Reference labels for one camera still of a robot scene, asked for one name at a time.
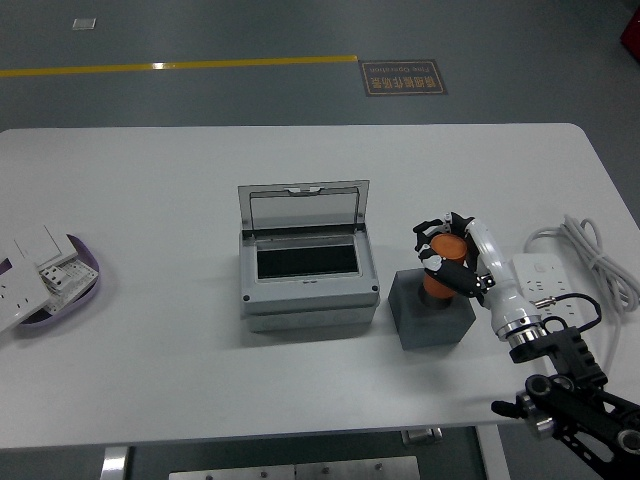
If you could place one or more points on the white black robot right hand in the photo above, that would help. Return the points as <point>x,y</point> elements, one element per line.
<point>500,270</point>

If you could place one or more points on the orange cylinder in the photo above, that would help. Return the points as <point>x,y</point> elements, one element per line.
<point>447,247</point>

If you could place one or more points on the grey enclosure box clear lid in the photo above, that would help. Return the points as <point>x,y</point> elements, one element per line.
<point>300,310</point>

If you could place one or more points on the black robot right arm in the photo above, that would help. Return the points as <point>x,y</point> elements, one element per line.
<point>575,400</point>

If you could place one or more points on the grey cube with round hole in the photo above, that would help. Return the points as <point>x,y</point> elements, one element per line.
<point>435,330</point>

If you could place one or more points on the white power strip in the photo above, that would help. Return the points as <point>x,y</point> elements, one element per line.
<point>542,280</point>

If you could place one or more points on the white table leg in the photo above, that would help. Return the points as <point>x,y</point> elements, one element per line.
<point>114,465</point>
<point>492,455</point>

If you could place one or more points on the brown floor sign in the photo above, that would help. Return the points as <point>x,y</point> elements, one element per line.
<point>402,77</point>

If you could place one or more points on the red object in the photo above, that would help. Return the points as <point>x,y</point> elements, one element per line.
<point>631,35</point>

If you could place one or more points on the yellow floor line tape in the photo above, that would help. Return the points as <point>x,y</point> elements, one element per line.
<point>200,65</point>

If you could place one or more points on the purple tray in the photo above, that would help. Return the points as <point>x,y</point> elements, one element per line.
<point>94,270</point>

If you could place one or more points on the white plastic electrical part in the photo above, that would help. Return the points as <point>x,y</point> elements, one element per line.
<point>77,282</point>

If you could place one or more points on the small grey floor plate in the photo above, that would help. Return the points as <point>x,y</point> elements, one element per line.
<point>84,23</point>

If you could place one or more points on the silver table bracket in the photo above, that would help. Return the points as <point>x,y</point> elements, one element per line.
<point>422,436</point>

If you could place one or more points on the metal base plate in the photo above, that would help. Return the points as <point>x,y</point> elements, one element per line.
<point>295,472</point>

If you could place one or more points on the white wall switch panel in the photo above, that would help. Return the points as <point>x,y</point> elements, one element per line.
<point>40,242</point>

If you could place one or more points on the white wall socket panel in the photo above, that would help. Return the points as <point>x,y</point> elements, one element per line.
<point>20,295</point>

